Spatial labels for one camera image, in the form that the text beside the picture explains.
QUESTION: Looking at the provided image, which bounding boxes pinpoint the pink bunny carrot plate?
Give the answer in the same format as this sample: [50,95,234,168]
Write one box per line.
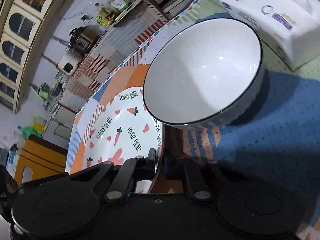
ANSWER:
[66,87,164,174]

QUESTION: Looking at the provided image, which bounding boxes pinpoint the white bowl dark rim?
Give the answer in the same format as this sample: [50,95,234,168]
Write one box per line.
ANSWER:
[143,17,265,131]

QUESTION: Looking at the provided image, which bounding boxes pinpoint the yellow wooden chair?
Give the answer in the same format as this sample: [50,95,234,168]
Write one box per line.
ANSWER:
[14,135,67,185]

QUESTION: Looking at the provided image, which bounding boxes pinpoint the patchwork tablecloth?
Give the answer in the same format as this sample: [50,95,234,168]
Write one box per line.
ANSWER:
[66,0,319,239]

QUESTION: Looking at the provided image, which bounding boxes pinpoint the white rice cooker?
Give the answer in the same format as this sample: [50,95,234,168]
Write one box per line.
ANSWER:
[57,48,82,76]

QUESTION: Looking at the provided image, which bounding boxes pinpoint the black pressure cooker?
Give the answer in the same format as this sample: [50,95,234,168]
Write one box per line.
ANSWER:
[69,27,99,55]

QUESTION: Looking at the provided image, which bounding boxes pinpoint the patchwork covered counter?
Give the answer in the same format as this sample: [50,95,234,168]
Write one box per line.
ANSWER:
[59,0,168,113]

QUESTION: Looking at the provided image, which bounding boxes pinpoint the arched cabinet doors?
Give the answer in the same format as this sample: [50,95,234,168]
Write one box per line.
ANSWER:
[1,0,54,113]

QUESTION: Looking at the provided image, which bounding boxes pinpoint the white tissue box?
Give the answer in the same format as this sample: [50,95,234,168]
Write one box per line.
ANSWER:
[219,0,319,70]

